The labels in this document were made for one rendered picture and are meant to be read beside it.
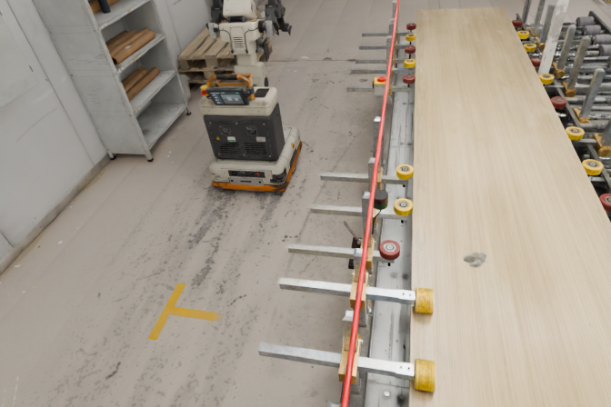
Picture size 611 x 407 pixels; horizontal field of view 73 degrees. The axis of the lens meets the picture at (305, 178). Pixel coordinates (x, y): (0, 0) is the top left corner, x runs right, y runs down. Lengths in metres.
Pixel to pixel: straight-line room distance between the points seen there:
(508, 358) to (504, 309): 0.17
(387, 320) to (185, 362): 1.25
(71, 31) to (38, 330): 2.17
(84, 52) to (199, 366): 2.56
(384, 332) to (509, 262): 0.55
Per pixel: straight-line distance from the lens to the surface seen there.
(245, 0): 3.16
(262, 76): 3.29
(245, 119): 3.03
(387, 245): 1.65
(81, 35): 3.77
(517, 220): 1.85
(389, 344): 1.74
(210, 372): 2.50
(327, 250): 1.70
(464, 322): 1.49
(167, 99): 4.81
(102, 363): 2.79
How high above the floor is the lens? 2.14
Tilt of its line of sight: 38 degrees down
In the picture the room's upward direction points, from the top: 7 degrees counter-clockwise
